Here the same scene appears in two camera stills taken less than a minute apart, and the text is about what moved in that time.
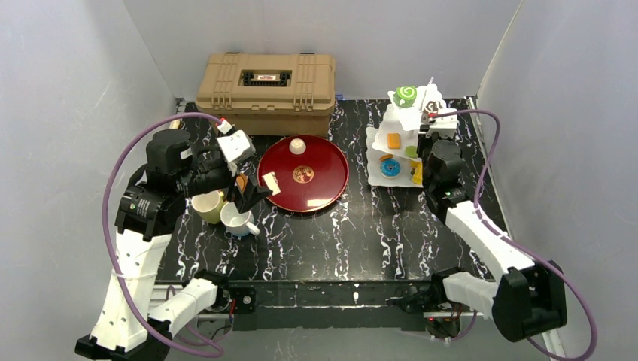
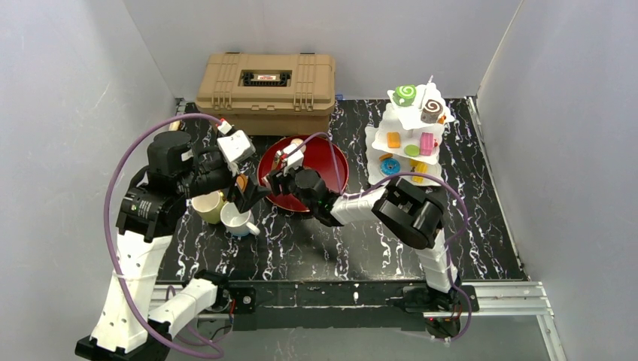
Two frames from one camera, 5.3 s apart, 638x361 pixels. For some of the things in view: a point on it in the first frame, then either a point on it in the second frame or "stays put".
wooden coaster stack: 242,180 stays put
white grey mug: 239,224 stays put
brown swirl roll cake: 431,107 stays put
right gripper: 423,138 → 278,182
